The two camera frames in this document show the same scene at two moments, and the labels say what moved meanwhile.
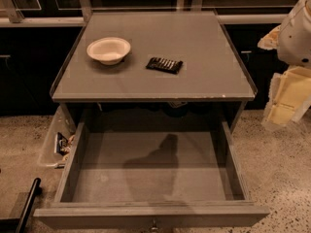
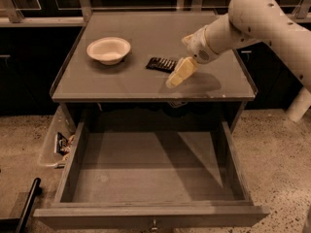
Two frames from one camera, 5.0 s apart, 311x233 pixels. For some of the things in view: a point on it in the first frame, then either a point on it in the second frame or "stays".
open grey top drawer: [151, 174] stays
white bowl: [110, 50] stays
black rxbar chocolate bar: [164, 65] stays
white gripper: [295, 39] to [198, 48]
